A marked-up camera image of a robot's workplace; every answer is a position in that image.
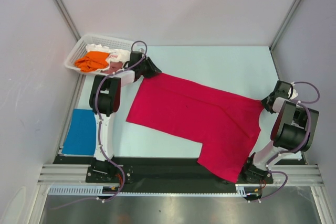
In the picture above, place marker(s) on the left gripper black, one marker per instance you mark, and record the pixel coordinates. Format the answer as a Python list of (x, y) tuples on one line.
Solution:
[(153, 70)]

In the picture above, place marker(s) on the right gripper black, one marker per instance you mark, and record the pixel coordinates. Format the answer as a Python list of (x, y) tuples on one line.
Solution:
[(264, 102)]

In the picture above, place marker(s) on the red t shirt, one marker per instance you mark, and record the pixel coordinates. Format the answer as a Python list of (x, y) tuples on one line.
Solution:
[(226, 124)]

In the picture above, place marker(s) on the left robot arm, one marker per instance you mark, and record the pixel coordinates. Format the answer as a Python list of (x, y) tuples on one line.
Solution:
[(105, 99)]

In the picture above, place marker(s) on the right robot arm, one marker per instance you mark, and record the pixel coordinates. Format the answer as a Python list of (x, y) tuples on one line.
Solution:
[(292, 132)]

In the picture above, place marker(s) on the maroon t shirt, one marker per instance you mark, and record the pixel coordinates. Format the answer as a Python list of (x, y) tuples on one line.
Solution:
[(113, 67)]

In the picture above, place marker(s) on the white t shirt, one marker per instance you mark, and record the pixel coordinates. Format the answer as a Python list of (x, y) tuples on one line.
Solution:
[(115, 55)]

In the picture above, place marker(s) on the white plastic basket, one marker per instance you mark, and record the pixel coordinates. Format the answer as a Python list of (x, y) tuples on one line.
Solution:
[(79, 49)]

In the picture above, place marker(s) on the orange t shirt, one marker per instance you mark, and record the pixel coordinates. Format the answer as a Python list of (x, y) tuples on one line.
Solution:
[(93, 61)]

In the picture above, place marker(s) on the folded blue t shirt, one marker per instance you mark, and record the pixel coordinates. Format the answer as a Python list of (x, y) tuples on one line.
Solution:
[(81, 137)]

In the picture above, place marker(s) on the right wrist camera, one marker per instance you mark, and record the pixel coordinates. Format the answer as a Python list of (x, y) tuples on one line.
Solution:
[(292, 93)]

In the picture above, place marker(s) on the left aluminium frame post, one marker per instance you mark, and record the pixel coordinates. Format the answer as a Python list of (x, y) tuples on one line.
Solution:
[(67, 19)]

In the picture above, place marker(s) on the aluminium frame post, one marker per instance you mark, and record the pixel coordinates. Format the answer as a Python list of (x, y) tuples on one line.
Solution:
[(288, 17), (67, 19)]

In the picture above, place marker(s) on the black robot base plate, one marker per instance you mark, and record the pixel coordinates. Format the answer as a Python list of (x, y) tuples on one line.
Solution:
[(183, 173)]

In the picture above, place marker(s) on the white slotted cable duct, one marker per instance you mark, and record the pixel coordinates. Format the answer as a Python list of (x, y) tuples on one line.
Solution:
[(108, 191)]

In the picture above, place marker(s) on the right aluminium frame post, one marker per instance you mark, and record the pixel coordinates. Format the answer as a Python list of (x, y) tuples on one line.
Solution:
[(288, 17)]

